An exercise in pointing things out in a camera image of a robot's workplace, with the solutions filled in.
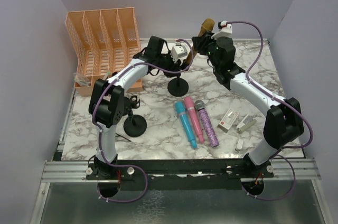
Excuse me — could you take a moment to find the clear plastic bag of parts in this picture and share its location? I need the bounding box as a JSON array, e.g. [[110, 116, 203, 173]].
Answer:
[[73, 72, 91, 87]]

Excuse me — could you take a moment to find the black mic stand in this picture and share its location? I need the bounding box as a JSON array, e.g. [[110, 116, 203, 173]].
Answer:
[[124, 95, 147, 137], [167, 74, 189, 97]]

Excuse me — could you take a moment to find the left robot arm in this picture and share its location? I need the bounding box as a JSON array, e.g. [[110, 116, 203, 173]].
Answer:
[[89, 36, 196, 167]]

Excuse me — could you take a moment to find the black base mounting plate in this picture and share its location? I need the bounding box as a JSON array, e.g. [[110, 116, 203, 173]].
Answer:
[[86, 158, 274, 191]]

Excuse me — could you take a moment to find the blue microphone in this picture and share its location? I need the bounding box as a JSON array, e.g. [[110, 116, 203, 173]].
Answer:
[[174, 101, 197, 149]]

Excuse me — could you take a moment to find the pink microphone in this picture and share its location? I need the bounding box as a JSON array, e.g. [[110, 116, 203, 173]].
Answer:
[[184, 96, 204, 144]]

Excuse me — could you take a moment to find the orange plastic file organizer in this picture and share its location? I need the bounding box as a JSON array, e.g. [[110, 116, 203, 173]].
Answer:
[[65, 7, 141, 97]]

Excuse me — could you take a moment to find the green capped tube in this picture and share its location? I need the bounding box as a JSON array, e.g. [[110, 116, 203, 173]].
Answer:
[[103, 71, 110, 80]]

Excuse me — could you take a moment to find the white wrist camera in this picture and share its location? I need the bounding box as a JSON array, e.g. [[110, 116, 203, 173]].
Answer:
[[171, 41, 188, 63], [211, 21, 232, 40]]

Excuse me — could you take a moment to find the gold microphone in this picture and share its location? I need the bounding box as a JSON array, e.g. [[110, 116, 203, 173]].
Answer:
[[182, 18, 215, 66]]

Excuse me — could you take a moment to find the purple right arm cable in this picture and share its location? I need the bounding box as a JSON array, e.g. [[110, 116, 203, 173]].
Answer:
[[227, 20, 315, 200]]

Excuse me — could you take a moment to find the white charger adapter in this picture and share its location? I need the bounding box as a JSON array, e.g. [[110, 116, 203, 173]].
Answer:
[[236, 114, 257, 134]]

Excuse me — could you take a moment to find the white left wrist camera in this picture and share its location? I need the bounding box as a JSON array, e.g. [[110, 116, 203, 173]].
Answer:
[[171, 41, 188, 63]]

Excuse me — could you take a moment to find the white red small box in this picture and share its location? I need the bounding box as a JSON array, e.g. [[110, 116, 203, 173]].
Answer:
[[217, 108, 239, 133]]

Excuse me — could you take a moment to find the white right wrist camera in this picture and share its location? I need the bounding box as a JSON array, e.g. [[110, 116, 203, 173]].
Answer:
[[211, 21, 232, 40]]

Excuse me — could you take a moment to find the purple glitter microphone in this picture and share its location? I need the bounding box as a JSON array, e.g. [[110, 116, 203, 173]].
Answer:
[[194, 100, 219, 147]]

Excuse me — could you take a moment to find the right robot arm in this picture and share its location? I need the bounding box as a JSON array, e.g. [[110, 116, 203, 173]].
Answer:
[[192, 31, 304, 169]]

